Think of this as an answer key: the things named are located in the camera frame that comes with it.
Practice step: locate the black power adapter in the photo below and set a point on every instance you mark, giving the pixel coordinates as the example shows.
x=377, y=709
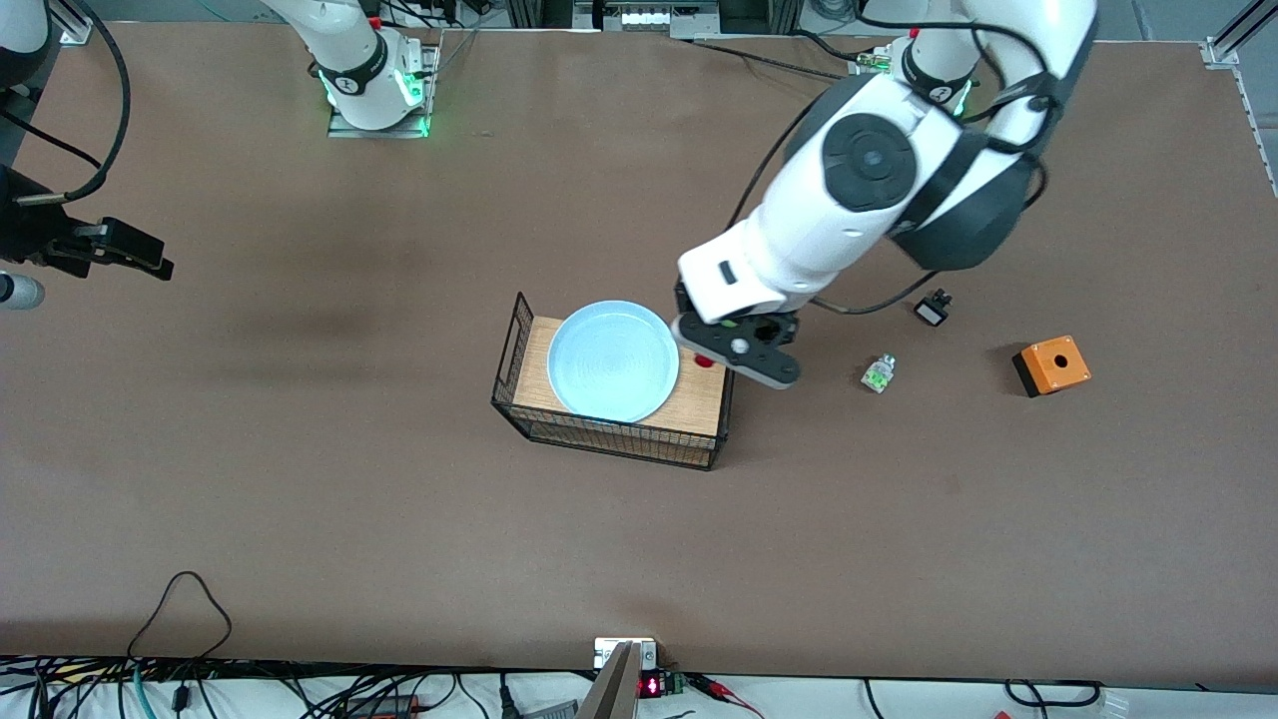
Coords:
x=384, y=707

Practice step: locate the red clip lead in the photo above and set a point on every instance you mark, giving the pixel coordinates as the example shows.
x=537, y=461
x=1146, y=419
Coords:
x=714, y=685

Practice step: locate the beige slanted strip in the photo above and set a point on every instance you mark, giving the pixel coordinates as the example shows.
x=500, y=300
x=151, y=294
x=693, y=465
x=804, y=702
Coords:
x=611, y=694

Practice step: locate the grey power strip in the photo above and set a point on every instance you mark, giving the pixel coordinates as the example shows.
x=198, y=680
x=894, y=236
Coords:
x=549, y=712

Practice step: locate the black white push button switch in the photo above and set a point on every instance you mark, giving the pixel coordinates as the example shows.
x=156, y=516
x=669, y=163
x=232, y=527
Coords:
x=933, y=313

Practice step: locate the white socket strip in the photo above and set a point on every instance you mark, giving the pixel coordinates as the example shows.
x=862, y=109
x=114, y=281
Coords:
x=659, y=17

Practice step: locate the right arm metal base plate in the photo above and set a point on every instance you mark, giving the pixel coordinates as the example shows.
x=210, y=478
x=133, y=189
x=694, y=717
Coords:
x=337, y=128

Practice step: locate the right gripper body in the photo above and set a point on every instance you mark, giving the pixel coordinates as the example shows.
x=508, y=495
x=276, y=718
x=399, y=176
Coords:
x=28, y=233

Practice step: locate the small metal bracket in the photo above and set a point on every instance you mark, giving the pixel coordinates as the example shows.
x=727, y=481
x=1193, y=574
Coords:
x=604, y=654

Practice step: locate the red digit display module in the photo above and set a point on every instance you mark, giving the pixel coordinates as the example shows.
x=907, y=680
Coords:
x=651, y=686

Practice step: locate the light blue round plate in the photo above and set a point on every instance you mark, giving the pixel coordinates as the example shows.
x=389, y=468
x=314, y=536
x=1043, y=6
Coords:
x=614, y=359

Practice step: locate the aluminium frame profile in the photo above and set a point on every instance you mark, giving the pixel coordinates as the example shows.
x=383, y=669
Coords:
x=1238, y=35
x=75, y=28

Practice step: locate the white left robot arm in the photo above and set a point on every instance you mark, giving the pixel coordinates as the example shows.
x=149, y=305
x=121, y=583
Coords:
x=869, y=160

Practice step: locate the green white contact block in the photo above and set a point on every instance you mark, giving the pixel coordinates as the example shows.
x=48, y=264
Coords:
x=879, y=375

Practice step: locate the orange button enclosure box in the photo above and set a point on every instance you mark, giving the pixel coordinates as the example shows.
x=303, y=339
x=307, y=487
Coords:
x=1056, y=364

